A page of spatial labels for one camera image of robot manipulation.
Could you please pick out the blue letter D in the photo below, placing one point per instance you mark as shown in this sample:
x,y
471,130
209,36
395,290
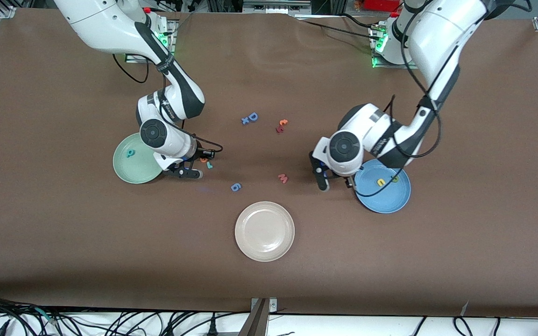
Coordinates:
x,y
256,117

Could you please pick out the black power plug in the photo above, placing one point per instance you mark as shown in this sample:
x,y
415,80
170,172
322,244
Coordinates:
x,y
212,329

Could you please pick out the metal table bracket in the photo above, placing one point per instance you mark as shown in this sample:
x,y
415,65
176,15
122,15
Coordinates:
x,y
258,319

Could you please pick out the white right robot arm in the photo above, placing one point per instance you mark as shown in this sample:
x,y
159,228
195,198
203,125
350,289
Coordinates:
x,y
157,133

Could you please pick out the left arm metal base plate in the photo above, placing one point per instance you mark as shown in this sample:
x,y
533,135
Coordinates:
x,y
383,66

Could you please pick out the grey metal frame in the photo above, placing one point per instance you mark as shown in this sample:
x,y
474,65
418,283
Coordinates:
x,y
276,6

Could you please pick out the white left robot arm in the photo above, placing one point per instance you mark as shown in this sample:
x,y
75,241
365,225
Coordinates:
x,y
343,147

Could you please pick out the blue plate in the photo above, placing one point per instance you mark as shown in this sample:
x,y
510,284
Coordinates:
x,y
385,200

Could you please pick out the red letter w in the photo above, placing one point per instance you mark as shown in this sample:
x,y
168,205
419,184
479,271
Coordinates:
x,y
282,178

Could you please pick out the red box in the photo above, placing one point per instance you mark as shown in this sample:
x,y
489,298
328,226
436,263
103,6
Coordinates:
x,y
381,4

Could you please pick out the small paper tag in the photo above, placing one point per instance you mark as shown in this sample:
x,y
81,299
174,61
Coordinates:
x,y
465,308

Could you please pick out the blue foam digit 6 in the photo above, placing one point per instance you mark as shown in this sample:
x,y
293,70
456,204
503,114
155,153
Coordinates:
x,y
235,188

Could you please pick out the green plate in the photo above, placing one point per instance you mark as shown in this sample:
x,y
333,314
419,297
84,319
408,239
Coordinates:
x,y
131,169

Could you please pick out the beige plate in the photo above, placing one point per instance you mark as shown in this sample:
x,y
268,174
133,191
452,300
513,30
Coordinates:
x,y
264,231

